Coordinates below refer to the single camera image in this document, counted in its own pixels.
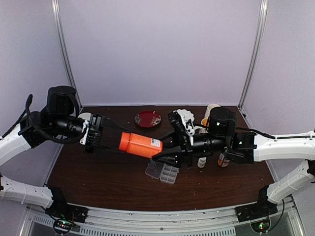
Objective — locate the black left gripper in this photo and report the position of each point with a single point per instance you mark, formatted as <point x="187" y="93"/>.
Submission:
<point x="94" y="134"/>

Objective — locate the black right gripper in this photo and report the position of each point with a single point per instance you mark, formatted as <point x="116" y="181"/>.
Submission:
<point x="183" y="153"/>

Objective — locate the clear plastic pill organizer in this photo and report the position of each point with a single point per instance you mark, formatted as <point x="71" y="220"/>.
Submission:
<point x="165" y="173"/>

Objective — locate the orange pill bottle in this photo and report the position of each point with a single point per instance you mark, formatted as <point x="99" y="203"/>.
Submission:
<point x="140" y="145"/>

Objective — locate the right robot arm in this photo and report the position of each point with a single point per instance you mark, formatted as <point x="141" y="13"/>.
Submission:
<point x="241" y="146"/>

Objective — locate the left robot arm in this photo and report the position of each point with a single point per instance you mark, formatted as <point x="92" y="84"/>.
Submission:
<point x="59" y="121"/>

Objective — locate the plain white ceramic bowl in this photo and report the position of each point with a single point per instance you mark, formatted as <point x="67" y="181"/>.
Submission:
<point x="85" y="116"/>

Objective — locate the small white pill bottle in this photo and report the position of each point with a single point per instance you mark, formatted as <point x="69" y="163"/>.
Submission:
<point x="201" y="162"/>

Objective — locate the white scalloped bowl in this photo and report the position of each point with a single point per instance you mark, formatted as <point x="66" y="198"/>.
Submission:
<point x="185" y="115"/>

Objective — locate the red floral plate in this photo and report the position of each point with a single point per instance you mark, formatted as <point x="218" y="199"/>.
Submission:
<point x="147" y="119"/>

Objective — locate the floral mug yellow inside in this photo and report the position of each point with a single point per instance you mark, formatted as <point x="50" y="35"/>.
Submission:
<point x="205" y="122"/>

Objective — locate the cream textured mug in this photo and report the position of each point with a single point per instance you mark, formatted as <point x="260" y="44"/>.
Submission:
<point x="209" y="108"/>

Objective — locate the amber bottle grey cap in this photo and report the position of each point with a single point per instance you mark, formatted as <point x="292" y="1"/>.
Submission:
<point x="223" y="161"/>

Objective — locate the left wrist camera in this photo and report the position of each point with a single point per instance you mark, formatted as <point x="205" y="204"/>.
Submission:
<point x="85" y="132"/>

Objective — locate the left aluminium frame post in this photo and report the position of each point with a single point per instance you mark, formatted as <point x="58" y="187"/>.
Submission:
<point x="62" y="42"/>

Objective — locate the aluminium frame post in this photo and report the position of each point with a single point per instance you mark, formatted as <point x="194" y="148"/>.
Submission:
<point x="62" y="42"/>
<point x="260" y="29"/>

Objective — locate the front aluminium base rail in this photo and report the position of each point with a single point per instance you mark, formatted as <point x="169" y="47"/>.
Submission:
<point x="221" y="221"/>

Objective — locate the right aluminium frame post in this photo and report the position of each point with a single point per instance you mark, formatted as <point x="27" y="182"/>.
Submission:
<point x="260" y="29"/>

